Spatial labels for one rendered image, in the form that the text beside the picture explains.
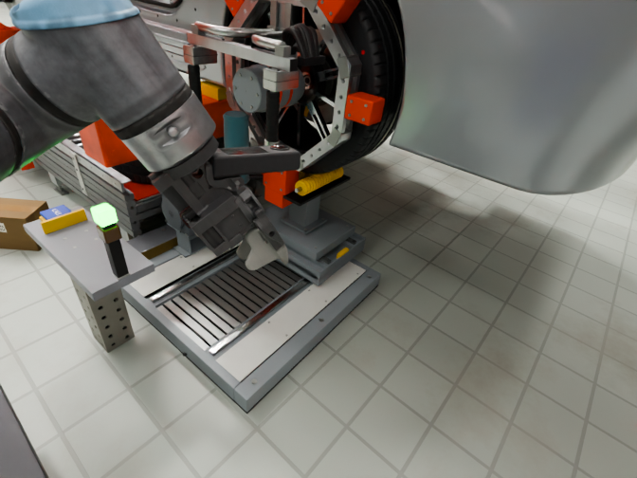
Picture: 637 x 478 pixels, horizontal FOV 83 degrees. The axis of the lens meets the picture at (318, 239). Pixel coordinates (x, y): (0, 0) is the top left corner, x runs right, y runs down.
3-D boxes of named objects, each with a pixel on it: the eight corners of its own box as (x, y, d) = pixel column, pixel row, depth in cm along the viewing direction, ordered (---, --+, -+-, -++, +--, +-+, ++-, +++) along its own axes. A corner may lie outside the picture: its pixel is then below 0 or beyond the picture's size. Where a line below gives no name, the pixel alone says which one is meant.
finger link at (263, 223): (265, 242, 51) (230, 196, 46) (275, 234, 51) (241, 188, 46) (279, 256, 47) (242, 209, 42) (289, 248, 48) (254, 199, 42)
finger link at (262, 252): (261, 283, 53) (224, 240, 47) (292, 257, 54) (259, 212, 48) (268, 293, 51) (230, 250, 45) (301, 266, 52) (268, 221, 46)
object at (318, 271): (362, 251, 179) (366, 235, 173) (318, 287, 155) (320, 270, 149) (287, 211, 202) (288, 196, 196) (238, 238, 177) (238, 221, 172)
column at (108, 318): (135, 336, 135) (108, 247, 111) (107, 353, 128) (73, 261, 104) (120, 321, 140) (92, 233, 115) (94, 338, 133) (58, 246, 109)
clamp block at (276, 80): (299, 88, 100) (300, 67, 97) (276, 92, 93) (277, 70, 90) (285, 83, 102) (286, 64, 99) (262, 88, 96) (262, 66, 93)
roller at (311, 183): (346, 177, 153) (348, 164, 150) (301, 200, 133) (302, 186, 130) (335, 173, 156) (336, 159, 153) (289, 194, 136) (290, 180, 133)
